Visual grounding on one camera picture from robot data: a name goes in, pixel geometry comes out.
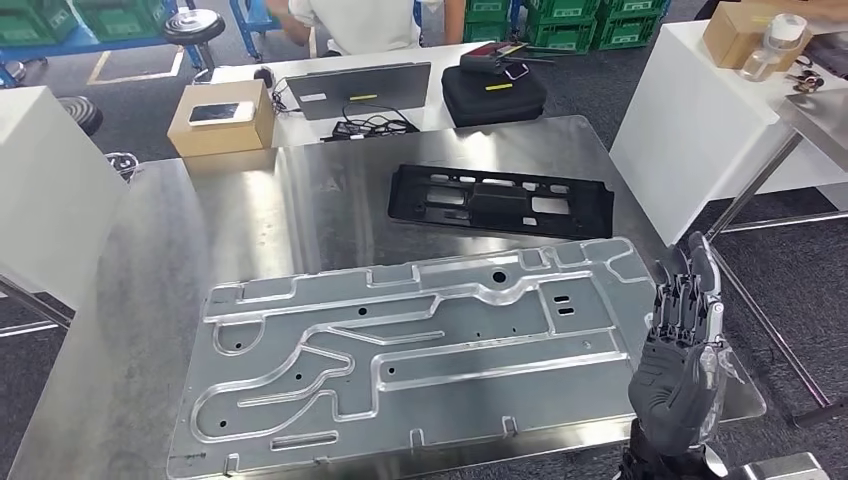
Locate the steel table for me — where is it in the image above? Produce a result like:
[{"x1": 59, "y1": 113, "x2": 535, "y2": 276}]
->
[
  {"x1": 0, "y1": 274, "x2": 73, "y2": 339},
  {"x1": 705, "y1": 89, "x2": 848, "y2": 429}
]

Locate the white desk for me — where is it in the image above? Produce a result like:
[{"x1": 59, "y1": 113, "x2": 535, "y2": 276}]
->
[{"x1": 210, "y1": 40, "x2": 492, "y2": 148}]

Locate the black remote controller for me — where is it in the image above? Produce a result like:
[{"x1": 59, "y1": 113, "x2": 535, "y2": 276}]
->
[{"x1": 458, "y1": 40, "x2": 558, "y2": 75}]

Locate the black flat device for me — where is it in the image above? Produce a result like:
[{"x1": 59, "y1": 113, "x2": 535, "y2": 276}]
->
[{"x1": 188, "y1": 100, "x2": 256, "y2": 127}]

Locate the black round stool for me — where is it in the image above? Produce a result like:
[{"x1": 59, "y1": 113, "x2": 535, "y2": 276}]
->
[
  {"x1": 58, "y1": 95, "x2": 140, "y2": 183},
  {"x1": 162, "y1": 7, "x2": 230, "y2": 84}
]

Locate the steel workbench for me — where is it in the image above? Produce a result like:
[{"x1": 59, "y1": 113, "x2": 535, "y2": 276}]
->
[{"x1": 6, "y1": 114, "x2": 770, "y2": 480}]

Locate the white cabinet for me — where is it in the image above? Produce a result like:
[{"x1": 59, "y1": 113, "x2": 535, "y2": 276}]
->
[
  {"x1": 0, "y1": 86, "x2": 130, "y2": 311},
  {"x1": 609, "y1": 19, "x2": 848, "y2": 246}
]

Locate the green plastic crate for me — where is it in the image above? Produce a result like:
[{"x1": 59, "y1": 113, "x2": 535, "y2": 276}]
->
[
  {"x1": 591, "y1": 14, "x2": 660, "y2": 51},
  {"x1": 0, "y1": 0, "x2": 79, "y2": 48},
  {"x1": 72, "y1": 0, "x2": 170, "y2": 42},
  {"x1": 526, "y1": 0, "x2": 601, "y2": 26},
  {"x1": 465, "y1": 0, "x2": 513, "y2": 24},
  {"x1": 526, "y1": 18, "x2": 598, "y2": 56},
  {"x1": 598, "y1": 0, "x2": 670, "y2": 21},
  {"x1": 463, "y1": 19, "x2": 511, "y2": 44}
]

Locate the stamped sheet metal panel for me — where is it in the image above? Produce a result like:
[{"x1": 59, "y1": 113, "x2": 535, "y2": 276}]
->
[{"x1": 165, "y1": 237, "x2": 660, "y2": 480}]

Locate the clear plastic film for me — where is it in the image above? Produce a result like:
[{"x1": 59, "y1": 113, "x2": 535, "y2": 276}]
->
[{"x1": 695, "y1": 331, "x2": 747, "y2": 445}]

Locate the cardboard box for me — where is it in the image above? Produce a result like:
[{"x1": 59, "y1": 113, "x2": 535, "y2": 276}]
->
[
  {"x1": 702, "y1": 1, "x2": 813, "y2": 72},
  {"x1": 166, "y1": 79, "x2": 276, "y2": 159}
]

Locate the black board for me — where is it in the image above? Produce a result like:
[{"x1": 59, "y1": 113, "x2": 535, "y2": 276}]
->
[{"x1": 284, "y1": 61, "x2": 433, "y2": 122}]

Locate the clear plastic cup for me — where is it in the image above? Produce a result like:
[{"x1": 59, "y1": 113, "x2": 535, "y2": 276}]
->
[{"x1": 739, "y1": 13, "x2": 808, "y2": 83}]

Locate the black cable coil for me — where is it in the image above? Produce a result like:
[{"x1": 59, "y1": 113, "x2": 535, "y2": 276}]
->
[{"x1": 322, "y1": 102, "x2": 422, "y2": 142}]

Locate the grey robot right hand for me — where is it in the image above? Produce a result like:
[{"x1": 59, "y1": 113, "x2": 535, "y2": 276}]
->
[{"x1": 627, "y1": 230, "x2": 731, "y2": 458}]

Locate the bunch of keys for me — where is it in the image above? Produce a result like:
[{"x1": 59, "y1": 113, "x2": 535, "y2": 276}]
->
[{"x1": 784, "y1": 56, "x2": 826, "y2": 94}]

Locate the black zip case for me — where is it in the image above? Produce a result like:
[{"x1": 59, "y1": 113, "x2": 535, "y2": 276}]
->
[{"x1": 441, "y1": 64, "x2": 549, "y2": 128}]

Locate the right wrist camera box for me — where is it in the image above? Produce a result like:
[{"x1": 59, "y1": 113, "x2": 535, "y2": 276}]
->
[{"x1": 728, "y1": 452, "x2": 833, "y2": 480}]

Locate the black plastic panel part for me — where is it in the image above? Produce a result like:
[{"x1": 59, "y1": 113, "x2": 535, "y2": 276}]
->
[{"x1": 387, "y1": 163, "x2": 616, "y2": 241}]

